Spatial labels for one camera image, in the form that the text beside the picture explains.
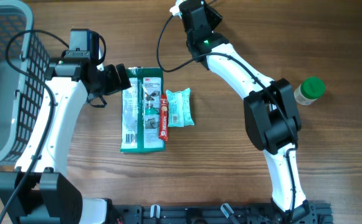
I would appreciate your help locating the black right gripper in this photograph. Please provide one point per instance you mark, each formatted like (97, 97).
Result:
(215, 19)

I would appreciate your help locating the yogurt bottle red label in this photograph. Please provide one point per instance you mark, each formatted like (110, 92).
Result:
(309, 91)

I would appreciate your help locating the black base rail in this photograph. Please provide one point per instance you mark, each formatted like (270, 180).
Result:
(260, 213)

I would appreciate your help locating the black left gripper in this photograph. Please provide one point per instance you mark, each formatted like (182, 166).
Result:
(116, 84)

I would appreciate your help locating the red chocolate bar packet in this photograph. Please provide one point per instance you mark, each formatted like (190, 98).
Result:
(163, 133)

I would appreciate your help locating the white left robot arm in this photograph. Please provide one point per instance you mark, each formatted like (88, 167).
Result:
(37, 190)

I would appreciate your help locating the large green 3M package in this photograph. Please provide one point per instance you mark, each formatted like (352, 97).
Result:
(140, 121)

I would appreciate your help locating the dark grey plastic basket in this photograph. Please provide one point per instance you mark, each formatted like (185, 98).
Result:
(20, 97)

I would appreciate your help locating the light teal snack pouch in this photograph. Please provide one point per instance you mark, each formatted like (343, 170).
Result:
(179, 108)

